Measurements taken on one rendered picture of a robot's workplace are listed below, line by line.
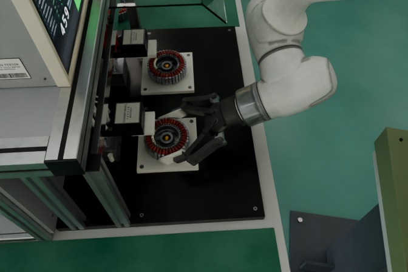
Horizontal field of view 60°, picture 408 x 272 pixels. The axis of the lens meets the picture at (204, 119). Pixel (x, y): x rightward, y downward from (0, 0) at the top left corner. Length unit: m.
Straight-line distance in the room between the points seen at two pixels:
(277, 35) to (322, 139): 1.20
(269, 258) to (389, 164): 0.36
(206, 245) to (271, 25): 0.50
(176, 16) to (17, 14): 0.81
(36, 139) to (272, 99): 0.45
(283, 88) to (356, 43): 1.74
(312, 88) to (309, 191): 1.07
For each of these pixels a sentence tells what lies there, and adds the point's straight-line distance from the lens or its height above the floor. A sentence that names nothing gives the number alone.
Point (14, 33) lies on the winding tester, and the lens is 0.55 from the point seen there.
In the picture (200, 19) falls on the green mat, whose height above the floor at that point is 0.75.
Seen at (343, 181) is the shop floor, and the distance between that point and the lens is 1.83.
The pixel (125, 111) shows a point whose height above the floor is 0.92.
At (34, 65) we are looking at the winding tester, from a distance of 0.59.
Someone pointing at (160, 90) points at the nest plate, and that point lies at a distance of 1.00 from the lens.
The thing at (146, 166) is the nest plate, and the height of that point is 0.78.
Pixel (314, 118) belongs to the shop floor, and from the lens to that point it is 1.98.
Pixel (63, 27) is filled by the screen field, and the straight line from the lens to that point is 0.61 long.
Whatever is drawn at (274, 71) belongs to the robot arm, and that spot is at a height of 1.01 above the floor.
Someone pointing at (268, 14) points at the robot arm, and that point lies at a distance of 0.78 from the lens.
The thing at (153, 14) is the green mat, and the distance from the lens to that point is 1.29.
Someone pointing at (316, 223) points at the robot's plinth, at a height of 0.02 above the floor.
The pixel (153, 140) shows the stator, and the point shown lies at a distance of 0.87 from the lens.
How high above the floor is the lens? 1.56
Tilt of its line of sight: 56 degrees down
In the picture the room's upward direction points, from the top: straight up
